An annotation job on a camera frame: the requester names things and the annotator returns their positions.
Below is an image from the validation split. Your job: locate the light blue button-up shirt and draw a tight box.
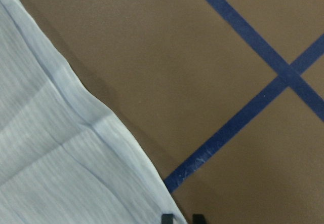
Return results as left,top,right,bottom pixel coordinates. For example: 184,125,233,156
1,0,186,223

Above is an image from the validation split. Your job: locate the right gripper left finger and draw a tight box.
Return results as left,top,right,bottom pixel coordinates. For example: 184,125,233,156
161,213,174,224

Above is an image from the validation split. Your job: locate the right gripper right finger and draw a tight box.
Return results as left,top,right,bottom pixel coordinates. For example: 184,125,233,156
192,214,204,224

